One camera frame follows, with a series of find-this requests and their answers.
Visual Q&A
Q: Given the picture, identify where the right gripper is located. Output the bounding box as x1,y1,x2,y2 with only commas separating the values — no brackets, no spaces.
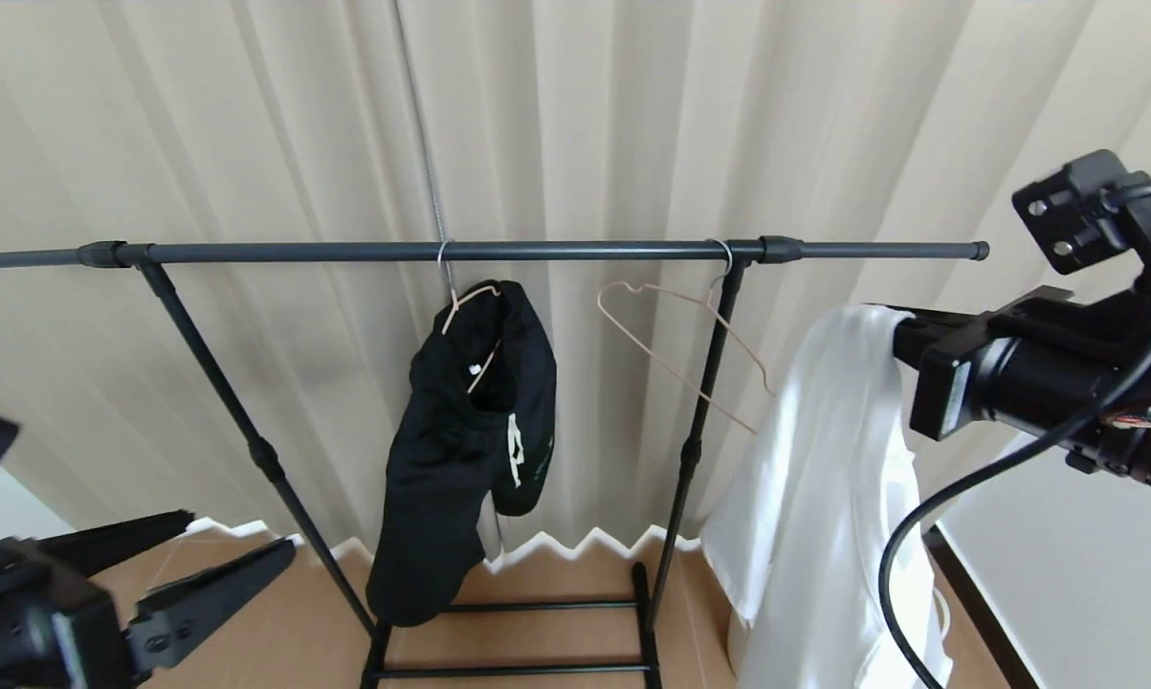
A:
896,287,1151,503

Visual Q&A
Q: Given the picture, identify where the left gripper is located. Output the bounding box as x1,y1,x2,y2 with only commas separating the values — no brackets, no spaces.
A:
0,510,297,689

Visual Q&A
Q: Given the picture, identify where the white garment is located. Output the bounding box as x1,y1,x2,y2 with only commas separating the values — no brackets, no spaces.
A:
701,304,954,689

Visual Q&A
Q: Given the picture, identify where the black garment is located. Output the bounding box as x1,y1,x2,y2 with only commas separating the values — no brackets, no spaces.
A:
366,280,557,628

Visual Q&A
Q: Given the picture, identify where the pink clothes hanger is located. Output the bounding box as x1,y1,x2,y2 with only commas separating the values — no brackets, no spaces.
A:
436,239,504,395
597,239,777,433

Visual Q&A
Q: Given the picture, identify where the black clothes rack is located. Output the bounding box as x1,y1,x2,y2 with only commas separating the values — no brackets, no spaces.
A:
0,234,989,689

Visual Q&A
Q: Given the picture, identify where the beige curtain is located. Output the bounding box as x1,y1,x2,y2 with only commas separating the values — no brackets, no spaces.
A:
0,0,1151,566

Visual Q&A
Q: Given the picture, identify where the black cable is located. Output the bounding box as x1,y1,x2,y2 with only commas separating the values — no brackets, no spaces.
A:
879,182,1151,689

